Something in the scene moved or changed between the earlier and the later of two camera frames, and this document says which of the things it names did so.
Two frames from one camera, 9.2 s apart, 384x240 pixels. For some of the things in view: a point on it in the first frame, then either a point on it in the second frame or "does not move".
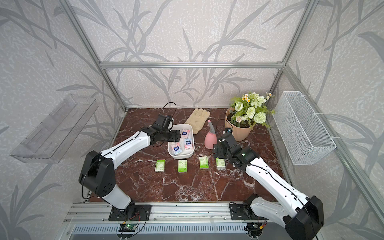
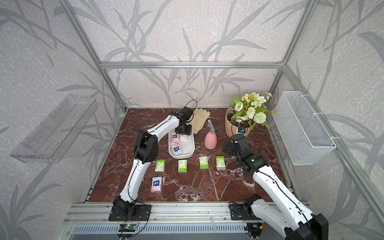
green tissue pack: (204, 162) does not move
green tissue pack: (220, 164) does not move
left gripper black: (175, 137) -> (188, 133)
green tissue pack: (182, 166) does not move
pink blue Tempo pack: (176, 148) -> (156, 184)
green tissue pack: (160, 165) does not move
